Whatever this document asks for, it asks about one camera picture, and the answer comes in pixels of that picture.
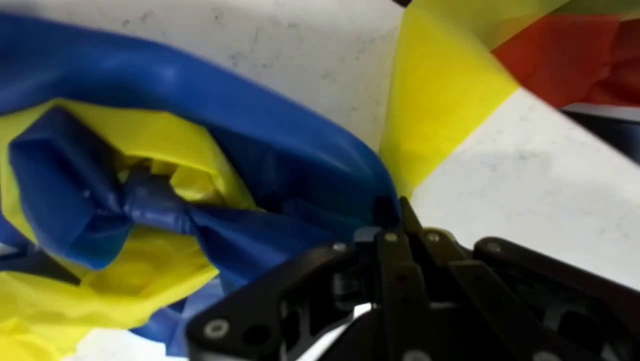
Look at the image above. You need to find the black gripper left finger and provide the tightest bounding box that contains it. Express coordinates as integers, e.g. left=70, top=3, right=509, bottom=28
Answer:
left=186, top=229, right=384, bottom=361

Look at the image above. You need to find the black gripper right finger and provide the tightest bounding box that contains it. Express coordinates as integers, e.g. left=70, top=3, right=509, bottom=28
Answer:
left=376, top=201, right=640, bottom=361

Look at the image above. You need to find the orange resistance band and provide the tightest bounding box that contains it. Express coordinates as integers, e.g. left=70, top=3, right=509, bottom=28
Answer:
left=494, top=14, right=640, bottom=109

